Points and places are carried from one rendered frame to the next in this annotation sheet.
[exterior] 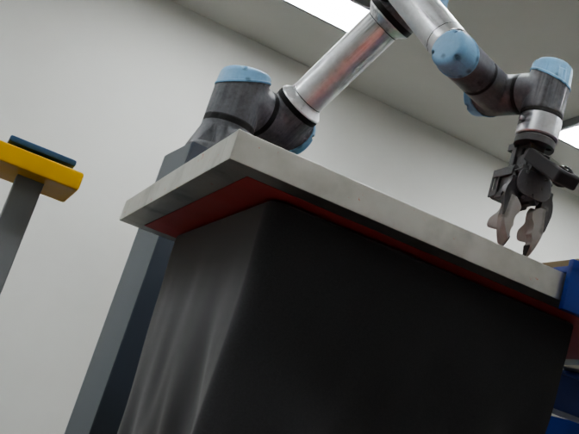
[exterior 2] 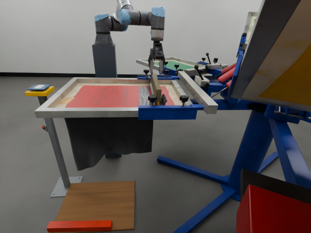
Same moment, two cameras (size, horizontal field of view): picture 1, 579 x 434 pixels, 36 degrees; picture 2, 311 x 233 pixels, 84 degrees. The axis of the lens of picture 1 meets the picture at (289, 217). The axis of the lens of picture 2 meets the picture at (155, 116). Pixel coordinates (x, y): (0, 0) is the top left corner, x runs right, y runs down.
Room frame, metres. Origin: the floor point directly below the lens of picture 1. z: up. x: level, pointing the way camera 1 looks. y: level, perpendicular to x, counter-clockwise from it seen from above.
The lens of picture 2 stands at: (0.40, -0.62, 1.37)
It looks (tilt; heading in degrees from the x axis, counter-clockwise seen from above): 28 degrees down; 12
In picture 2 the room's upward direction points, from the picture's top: 3 degrees clockwise
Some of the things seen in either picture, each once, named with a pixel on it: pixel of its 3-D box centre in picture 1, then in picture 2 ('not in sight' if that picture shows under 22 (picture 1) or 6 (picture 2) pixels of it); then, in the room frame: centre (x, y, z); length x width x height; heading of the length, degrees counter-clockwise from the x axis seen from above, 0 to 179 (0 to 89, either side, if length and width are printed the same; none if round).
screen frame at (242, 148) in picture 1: (395, 276); (123, 93); (1.38, -0.19, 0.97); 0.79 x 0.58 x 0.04; 109
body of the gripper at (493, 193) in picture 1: (525, 173); (156, 49); (1.47, -0.37, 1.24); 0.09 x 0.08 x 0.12; 20
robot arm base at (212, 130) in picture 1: (221, 144); (103, 38); (1.87, 0.19, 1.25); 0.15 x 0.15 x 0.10
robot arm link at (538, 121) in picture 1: (536, 130); (157, 34); (1.47, -0.37, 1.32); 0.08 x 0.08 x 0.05
